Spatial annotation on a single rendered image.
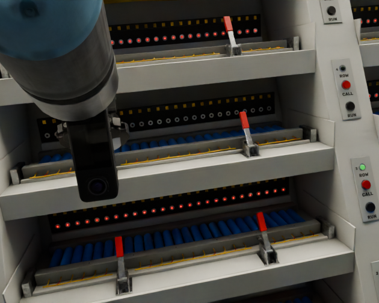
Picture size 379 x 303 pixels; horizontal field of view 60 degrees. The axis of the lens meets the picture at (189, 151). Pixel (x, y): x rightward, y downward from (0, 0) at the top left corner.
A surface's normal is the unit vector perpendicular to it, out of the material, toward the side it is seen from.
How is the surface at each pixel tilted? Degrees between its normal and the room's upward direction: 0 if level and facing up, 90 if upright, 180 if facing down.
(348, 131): 90
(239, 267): 21
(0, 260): 90
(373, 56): 111
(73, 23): 141
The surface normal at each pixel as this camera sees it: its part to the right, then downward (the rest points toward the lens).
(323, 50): 0.14, -0.11
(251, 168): 0.18, 0.25
